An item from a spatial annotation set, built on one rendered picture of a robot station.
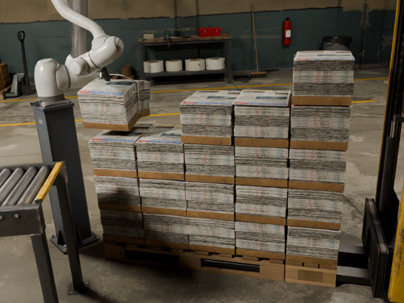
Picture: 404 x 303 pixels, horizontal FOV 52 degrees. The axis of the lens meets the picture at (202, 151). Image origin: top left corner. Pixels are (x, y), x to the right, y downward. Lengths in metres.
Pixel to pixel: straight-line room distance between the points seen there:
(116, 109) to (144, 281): 1.04
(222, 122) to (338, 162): 0.63
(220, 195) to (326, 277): 0.76
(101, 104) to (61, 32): 6.77
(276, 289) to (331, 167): 0.79
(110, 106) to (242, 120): 0.75
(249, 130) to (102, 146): 0.88
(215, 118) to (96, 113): 0.70
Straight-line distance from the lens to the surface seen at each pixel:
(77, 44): 2.72
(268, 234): 2.46
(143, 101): 2.63
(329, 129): 2.20
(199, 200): 2.43
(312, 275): 2.59
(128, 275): 2.73
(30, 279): 2.89
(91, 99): 2.45
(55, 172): 2.16
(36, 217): 1.88
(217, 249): 2.57
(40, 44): 9.27
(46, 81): 2.73
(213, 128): 2.25
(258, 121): 2.20
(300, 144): 2.22
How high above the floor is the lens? 1.58
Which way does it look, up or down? 20 degrees down
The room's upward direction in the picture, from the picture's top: 2 degrees counter-clockwise
